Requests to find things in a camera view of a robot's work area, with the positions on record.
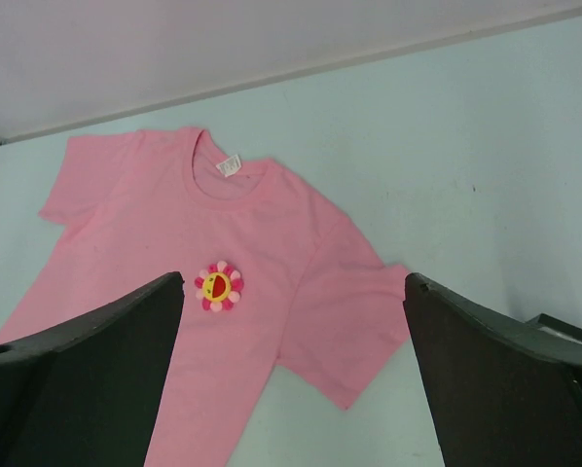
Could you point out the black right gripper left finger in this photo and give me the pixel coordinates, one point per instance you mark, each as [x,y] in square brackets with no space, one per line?
[87,392]

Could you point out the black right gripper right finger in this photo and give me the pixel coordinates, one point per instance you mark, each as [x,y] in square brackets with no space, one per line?
[500,392]

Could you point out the pink t-shirt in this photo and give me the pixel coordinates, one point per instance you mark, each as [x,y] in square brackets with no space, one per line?
[317,299]

